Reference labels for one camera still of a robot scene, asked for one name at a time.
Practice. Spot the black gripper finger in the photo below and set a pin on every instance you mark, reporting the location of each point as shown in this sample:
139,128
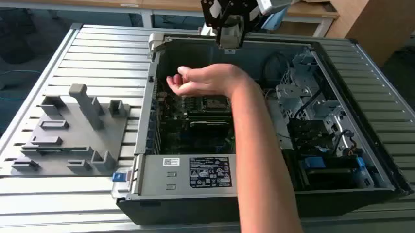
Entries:
243,36
219,36

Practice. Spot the silver CPU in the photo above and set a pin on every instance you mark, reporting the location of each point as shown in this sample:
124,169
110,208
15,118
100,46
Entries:
231,38

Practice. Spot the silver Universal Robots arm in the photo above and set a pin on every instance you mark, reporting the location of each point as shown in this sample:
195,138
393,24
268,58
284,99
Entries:
275,20

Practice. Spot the person's forearm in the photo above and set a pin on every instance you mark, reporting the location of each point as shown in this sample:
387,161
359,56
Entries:
259,145

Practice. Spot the CPU socket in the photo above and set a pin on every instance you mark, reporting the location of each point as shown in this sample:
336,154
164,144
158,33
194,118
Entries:
214,103

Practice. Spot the black RAM slot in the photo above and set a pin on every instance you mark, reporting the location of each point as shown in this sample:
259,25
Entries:
211,112
211,118

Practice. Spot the wooden desk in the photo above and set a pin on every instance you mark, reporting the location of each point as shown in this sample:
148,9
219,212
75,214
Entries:
311,11

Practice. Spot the silver metal drive cage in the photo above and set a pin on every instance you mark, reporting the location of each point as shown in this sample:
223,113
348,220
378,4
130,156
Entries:
291,92

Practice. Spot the green motherboard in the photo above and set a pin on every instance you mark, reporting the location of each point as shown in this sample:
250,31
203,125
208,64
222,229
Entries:
175,116

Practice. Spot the wooden cabinet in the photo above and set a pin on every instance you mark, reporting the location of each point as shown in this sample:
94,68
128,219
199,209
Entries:
373,24

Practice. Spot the grey parts rack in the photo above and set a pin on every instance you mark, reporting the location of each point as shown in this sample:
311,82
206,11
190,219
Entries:
80,145

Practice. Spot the grey power supply unit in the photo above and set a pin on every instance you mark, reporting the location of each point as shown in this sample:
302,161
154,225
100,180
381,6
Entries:
155,179

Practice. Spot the black office chair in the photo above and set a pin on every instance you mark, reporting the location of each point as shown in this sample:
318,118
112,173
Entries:
16,43

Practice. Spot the black hard disk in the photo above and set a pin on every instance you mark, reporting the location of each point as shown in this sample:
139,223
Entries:
327,178

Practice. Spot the blue case latch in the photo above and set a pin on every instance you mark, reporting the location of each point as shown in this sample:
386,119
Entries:
118,177

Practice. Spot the green RAM stick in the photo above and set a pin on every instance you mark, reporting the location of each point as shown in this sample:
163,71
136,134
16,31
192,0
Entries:
52,150

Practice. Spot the black open PC case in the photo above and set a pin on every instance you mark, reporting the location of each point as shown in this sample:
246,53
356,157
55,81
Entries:
194,211

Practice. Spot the white case wall sticker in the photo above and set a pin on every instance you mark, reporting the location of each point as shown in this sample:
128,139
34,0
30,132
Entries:
230,51

